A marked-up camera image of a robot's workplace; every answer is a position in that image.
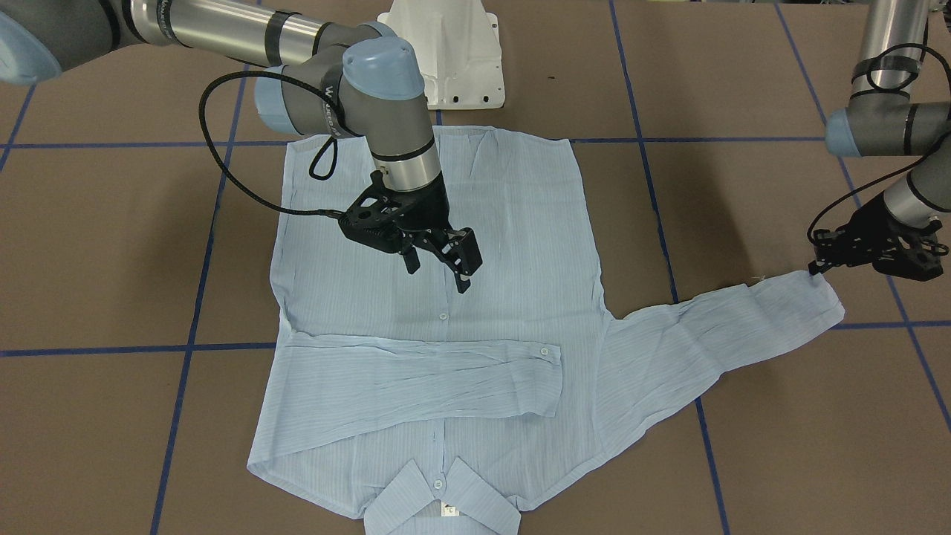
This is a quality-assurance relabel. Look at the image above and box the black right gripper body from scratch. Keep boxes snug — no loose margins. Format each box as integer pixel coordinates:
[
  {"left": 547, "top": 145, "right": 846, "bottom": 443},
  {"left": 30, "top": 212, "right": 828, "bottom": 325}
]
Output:
[{"left": 339, "top": 172, "right": 455, "bottom": 254}]

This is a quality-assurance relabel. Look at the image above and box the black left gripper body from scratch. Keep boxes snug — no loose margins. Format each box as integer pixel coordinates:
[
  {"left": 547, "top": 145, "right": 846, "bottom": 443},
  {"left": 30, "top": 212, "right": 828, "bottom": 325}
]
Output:
[{"left": 811, "top": 195, "right": 949, "bottom": 282}]

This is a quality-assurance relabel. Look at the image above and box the light blue button-up shirt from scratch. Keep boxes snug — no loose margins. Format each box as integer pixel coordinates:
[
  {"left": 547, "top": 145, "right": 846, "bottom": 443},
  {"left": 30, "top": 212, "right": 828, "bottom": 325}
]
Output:
[{"left": 247, "top": 126, "right": 845, "bottom": 534}]

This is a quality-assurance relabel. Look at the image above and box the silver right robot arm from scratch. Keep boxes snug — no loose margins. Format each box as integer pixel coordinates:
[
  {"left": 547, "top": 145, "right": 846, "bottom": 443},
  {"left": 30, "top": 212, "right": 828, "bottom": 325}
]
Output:
[{"left": 1, "top": 1, "right": 482, "bottom": 294}]

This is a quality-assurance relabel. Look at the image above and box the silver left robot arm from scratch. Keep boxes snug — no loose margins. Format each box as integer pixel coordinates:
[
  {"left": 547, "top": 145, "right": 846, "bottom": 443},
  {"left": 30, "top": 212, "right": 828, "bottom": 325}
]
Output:
[{"left": 806, "top": 1, "right": 950, "bottom": 282}]

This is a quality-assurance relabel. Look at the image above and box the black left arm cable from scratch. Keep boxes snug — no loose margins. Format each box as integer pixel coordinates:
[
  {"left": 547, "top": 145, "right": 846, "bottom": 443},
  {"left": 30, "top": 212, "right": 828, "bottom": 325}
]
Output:
[{"left": 805, "top": 43, "right": 951, "bottom": 246}]

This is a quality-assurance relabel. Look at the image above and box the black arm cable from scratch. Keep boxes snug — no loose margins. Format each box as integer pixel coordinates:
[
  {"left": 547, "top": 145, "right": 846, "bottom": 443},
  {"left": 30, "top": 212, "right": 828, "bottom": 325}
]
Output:
[
  {"left": 198, "top": 68, "right": 350, "bottom": 219},
  {"left": 805, "top": 43, "right": 951, "bottom": 246}
]

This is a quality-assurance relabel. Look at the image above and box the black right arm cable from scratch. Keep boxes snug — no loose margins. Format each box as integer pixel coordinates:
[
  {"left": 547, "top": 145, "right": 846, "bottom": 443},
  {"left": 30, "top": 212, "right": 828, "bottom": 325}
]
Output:
[{"left": 198, "top": 68, "right": 350, "bottom": 219}]

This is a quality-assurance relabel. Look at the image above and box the white pedestal column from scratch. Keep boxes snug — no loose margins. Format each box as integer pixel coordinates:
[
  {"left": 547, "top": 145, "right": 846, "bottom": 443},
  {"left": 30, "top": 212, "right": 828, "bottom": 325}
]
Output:
[{"left": 377, "top": 1, "right": 506, "bottom": 111}]

